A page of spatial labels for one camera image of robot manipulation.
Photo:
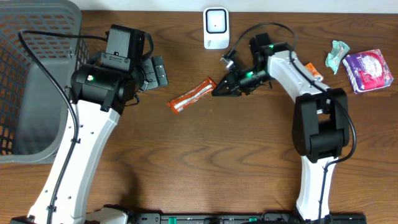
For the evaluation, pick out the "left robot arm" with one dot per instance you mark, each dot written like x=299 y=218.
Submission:
x=100 y=90

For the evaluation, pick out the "orange snack packet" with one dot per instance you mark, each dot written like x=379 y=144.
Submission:
x=310 y=67

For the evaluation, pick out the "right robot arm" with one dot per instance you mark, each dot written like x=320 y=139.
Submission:
x=321 y=123

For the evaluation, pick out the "red snack bar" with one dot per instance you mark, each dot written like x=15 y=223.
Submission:
x=181 y=102

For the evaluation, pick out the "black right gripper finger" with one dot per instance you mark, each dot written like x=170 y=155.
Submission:
x=223 y=90
x=228 y=82

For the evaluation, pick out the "grey plastic basket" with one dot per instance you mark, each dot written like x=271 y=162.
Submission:
x=33 y=113

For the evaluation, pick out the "purple snack packet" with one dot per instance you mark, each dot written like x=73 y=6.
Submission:
x=367 y=71

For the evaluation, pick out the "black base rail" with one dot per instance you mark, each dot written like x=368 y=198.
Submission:
x=248 y=218

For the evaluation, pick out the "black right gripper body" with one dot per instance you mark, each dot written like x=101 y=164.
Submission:
x=236 y=81

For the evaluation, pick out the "teal wrapper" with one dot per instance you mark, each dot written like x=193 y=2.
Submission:
x=333 y=59

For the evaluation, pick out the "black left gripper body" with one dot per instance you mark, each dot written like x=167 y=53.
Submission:
x=154 y=73

